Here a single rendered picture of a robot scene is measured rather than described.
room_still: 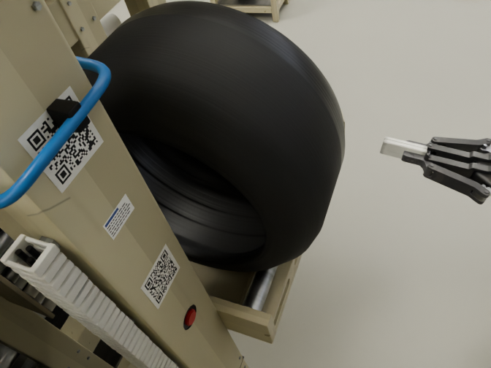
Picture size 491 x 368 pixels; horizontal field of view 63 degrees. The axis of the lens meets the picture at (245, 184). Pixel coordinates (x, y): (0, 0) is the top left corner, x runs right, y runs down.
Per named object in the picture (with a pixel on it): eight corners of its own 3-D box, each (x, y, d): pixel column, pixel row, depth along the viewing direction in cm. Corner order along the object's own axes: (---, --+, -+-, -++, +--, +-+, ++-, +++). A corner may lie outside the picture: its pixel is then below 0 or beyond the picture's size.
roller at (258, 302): (237, 309, 87) (240, 316, 91) (257, 315, 86) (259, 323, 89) (286, 187, 106) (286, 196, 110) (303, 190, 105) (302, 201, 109)
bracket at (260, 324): (272, 343, 89) (267, 326, 81) (125, 293, 103) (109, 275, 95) (278, 328, 90) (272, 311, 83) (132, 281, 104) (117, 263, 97)
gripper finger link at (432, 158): (489, 182, 66) (489, 188, 65) (419, 165, 69) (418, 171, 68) (500, 166, 63) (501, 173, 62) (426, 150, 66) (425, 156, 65)
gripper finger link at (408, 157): (432, 163, 67) (430, 177, 66) (402, 155, 69) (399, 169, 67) (435, 158, 66) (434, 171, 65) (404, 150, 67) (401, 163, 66)
